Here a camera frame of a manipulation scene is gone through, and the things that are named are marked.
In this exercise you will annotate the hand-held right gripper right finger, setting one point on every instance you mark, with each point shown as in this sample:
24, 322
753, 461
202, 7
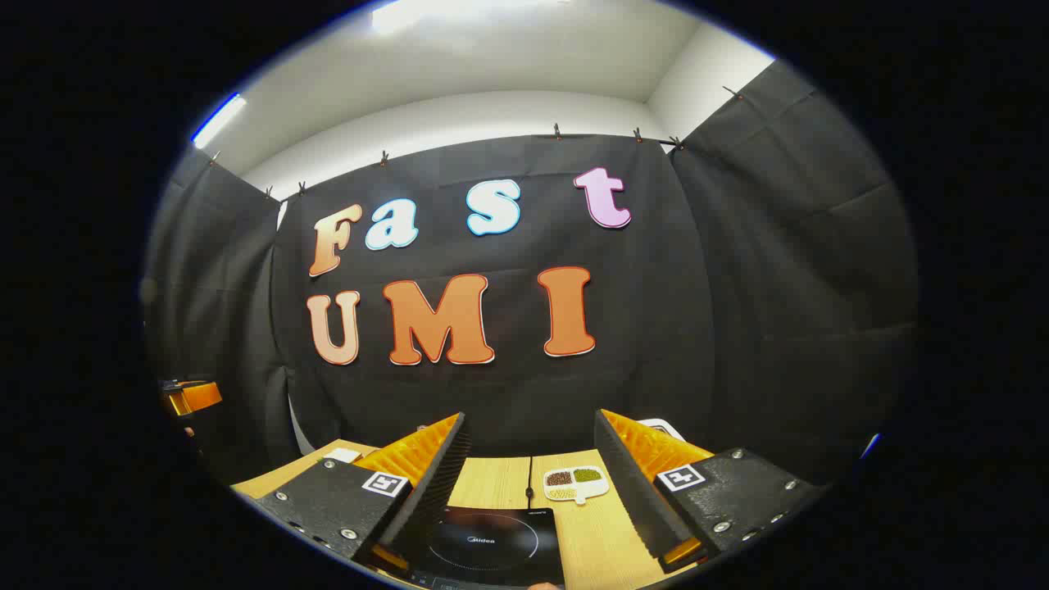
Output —
635, 492

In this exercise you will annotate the white divided bean dish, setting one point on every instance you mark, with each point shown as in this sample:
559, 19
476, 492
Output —
575, 485

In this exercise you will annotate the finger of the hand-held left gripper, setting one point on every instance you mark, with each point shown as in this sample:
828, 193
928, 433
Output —
197, 397

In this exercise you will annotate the black induction cooktop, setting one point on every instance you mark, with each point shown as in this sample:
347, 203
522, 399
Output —
492, 541

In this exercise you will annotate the sandwich with lettuce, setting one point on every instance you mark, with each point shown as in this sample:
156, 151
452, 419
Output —
342, 455

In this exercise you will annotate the ceiling light strip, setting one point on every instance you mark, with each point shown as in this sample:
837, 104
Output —
217, 120
426, 12

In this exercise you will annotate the white rounded box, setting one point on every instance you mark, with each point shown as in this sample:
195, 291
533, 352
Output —
662, 426

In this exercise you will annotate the black backdrop cloth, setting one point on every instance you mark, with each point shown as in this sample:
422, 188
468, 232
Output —
656, 328

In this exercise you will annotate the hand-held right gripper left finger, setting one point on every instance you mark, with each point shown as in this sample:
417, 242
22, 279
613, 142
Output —
426, 483

